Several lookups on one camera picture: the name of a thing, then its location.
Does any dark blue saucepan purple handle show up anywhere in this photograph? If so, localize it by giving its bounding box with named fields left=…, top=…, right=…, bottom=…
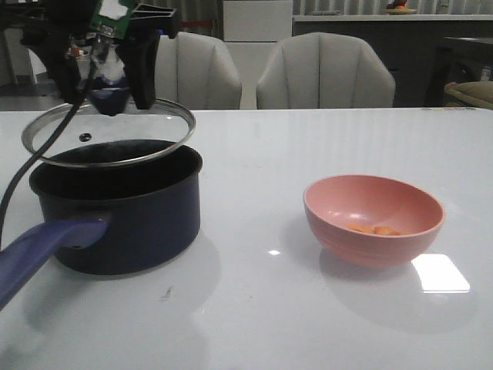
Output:
left=1, top=140, right=203, bottom=304

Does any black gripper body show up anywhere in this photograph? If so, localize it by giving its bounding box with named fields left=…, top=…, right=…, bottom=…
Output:
left=1, top=1, right=178, bottom=45

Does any orange ham slice pile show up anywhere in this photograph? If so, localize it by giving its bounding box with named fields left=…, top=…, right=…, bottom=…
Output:
left=345, top=223, right=406, bottom=236

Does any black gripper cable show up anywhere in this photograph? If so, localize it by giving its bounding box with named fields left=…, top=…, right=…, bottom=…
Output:
left=0, top=34, right=102, bottom=247

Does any right beige upholstered chair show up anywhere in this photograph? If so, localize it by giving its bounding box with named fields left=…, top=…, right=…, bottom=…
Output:
left=256, top=32, right=396, bottom=109

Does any beige cushion at right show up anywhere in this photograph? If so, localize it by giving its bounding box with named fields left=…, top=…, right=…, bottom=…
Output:
left=444, top=81, right=492, bottom=109

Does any dark grey counter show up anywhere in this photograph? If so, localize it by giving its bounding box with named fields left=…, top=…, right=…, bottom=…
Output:
left=293, top=15, right=492, bottom=107

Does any glass lid blue knob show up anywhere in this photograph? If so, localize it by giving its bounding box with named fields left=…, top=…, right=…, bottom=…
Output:
left=21, top=86, right=196, bottom=169

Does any white cabinet block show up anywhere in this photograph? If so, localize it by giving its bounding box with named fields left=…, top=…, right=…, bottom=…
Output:
left=223, top=1, right=293, bottom=109

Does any beige upholstered chair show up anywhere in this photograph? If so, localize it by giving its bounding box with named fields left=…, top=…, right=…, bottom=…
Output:
left=256, top=32, right=396, bottom=109
left=155, top=32, right=242, bottom=110

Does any fruit plate on counter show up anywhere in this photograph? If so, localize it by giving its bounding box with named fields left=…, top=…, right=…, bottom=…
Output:
left=385, top=0, right=417, bottom=15

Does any pink plastic bowl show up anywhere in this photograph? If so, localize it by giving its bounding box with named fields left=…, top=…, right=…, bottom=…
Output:
left=304, top=174, right=445, bottom=267

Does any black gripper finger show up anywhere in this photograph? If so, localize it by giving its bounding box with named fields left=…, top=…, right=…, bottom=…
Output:
left=36, top=38, right=81, bottom=103
left=119, top=30, right=159, bottom=109

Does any red barrier belt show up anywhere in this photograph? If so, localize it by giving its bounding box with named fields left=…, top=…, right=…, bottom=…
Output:
left=180, top=19, right=213, bottom=28

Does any left beige upholstered chair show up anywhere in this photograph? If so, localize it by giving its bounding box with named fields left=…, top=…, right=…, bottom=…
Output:
left=155, top=32, right=242, bottom=110

